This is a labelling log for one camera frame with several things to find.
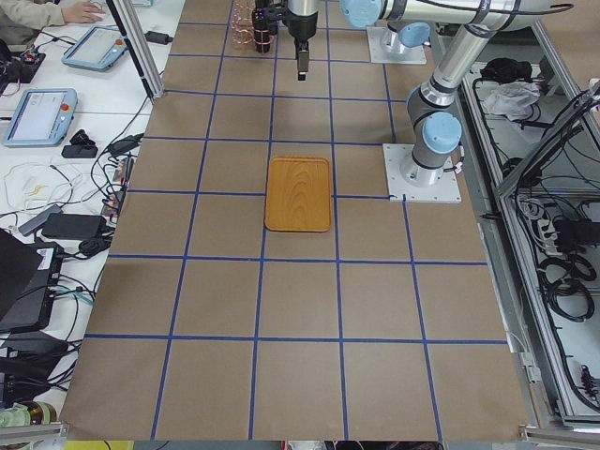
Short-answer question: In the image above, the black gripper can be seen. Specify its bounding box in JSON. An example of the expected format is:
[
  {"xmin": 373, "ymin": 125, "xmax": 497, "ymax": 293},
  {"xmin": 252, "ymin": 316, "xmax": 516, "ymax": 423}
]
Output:
[{"xmin": 285, "ymin": 11, "xmax": 318, "ymax": 45}]

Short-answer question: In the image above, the dark wine bottle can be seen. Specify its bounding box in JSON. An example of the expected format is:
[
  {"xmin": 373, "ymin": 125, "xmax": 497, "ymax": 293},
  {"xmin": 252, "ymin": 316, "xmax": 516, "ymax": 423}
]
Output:
[
  {"xmin": 251, "ymin": 0, "xmax": 272, "ymax": 54},
  {"xmin": 294, "ymin": 39, "xmax": 309, "ymax": 81}
]

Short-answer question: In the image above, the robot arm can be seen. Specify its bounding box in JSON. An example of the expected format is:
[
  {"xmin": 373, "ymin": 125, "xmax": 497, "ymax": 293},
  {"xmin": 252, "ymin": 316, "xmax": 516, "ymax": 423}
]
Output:
[
  {"xmin": 339, "ymin": 1, "xmax": 574, "ymax": 188},
  {"xmin": 283, "ymin": 1, "xmax": 430, "ymax": 53}
]

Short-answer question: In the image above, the wooden tray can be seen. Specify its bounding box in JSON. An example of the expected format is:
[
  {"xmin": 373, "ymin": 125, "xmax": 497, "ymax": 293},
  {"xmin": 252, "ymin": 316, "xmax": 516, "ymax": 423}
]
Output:
[{"xmin": 264, "ymin": 156, "xmax": 332, "ymax": 233}]

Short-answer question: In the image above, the operator hand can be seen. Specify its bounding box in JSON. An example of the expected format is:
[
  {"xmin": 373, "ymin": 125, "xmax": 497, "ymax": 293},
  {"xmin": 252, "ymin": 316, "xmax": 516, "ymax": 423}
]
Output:
[{"xmin": 62, "ymin": 1, "xmax": 105, "ymax": 23}]

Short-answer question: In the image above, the black power adapter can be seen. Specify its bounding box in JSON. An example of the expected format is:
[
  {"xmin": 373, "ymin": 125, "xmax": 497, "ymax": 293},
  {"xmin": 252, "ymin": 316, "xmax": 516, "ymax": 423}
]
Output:
[{"xmin": 144, "ymin": 31, "xmax": 173, "ymax": 45}]

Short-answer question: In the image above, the teach pendant far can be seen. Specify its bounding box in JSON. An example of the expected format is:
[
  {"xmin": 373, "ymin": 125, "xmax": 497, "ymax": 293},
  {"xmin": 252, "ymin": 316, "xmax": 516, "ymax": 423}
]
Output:
[{"xmin": 61, "ymin": 25, "xmax": 127, "ymax": 71}]

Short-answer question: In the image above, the teach pendant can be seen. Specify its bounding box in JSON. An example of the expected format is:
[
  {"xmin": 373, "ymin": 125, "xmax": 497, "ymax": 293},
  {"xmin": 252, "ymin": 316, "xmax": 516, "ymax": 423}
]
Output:
[
  {"xmin": 61, "ymin": 25, "xmax": 127, "ymax": 71},
  {"xmin": 2, "ymin": 88, "xmax": 78, "ymax": 147}
]

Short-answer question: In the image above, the teach pendant near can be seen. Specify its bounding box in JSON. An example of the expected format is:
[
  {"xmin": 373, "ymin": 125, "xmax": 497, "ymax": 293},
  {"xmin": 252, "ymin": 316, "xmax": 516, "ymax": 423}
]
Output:
[{"xmin": 2, "ymin": 88, "xmax": 78, "ymax": 147}]

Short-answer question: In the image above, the black power brick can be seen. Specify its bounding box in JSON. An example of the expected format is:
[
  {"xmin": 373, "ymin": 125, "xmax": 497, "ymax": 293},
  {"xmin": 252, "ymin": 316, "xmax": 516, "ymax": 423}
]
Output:
[{"xmin": 41, "ymin": 214, "xmax": 106, "ymax": 240}]

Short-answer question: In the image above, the black laptop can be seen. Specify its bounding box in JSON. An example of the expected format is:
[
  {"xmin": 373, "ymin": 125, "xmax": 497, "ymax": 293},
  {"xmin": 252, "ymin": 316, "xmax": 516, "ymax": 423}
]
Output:
[{"xmin": 1, "ymin": 231, "xmax": 64, "ymax": 333}]

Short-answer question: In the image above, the copper wire bottle basket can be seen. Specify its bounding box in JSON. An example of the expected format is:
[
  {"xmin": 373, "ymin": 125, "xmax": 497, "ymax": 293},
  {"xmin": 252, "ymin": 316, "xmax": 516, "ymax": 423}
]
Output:
[{"xmin": 231, "ymin": 1, "xmax": 278, "ymax": 49}]

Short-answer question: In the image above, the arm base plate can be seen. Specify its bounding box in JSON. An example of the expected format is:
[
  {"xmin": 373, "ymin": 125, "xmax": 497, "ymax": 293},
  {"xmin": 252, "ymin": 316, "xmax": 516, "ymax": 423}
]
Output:
[
  {"xmin": 382, "ymin": 143, "xmax": 461, "ymax": 203},
  {"xmin": 367, "ymin": 22, "xmax": 430, "ymax": 65}
]

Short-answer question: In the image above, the aluminium frame post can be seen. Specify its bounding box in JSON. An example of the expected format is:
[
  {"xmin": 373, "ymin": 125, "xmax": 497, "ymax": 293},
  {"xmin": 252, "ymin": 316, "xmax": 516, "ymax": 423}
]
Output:
[{"xmin": 106, "ymin": 0, "xmax": 164, "ymax": 102}]

